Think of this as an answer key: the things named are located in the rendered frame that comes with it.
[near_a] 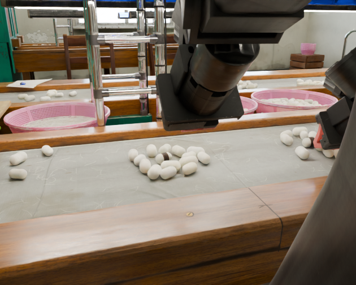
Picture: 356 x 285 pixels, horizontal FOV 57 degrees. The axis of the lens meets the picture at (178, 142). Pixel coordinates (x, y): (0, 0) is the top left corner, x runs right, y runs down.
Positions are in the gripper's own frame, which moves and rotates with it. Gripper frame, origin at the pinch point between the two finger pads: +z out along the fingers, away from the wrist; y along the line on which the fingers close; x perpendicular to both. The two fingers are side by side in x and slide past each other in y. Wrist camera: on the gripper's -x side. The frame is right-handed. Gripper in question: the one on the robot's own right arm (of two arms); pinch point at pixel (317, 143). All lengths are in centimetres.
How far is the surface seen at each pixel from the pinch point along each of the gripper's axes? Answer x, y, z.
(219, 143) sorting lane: -5.1, 17.4, 9.4
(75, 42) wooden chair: -168, 47, 189
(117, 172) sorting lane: 0.6, 41.2, 2.9
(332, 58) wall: -276, -410, 387
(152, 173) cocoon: 2.9, 35.8, -2.2
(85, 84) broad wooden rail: -55, 44, 66
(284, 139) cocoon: -3.1, 4.2, 4.6
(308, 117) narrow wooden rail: -11.7, -11.6, 14.1
